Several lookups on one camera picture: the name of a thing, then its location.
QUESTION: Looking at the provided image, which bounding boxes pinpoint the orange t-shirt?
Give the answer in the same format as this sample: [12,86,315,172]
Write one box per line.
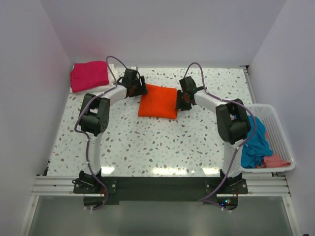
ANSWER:
[138,84,177,119]

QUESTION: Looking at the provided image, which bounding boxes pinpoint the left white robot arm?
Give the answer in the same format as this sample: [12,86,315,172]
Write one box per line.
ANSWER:
[74,68,148,193]

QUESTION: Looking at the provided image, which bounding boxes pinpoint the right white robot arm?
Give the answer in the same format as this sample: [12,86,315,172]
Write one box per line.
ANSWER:
[176,77,252,193]

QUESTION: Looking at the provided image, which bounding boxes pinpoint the folded white t-shirt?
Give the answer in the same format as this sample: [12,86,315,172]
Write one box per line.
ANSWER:
[69,63,119,94]

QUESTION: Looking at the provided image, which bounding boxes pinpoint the folded magenta t-shirt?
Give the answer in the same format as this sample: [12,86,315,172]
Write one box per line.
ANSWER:
[69,60,109,93]

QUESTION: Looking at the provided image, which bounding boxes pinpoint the teal t-shirt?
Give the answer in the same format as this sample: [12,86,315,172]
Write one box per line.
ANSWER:
[241,117,273,169]

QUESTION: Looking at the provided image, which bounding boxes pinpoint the white plastic laundry basket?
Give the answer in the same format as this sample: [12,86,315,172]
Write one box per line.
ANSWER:
[241,104,295,173]

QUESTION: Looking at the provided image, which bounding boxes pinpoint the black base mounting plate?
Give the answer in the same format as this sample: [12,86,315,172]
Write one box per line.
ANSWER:
[72,174,249,207]

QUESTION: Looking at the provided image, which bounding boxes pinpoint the pink t-shirt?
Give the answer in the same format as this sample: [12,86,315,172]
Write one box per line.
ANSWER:
[254,131,291,168]

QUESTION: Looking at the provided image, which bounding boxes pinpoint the aluminium frame rail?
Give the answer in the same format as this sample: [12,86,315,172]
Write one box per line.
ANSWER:
[31,173,290,197]

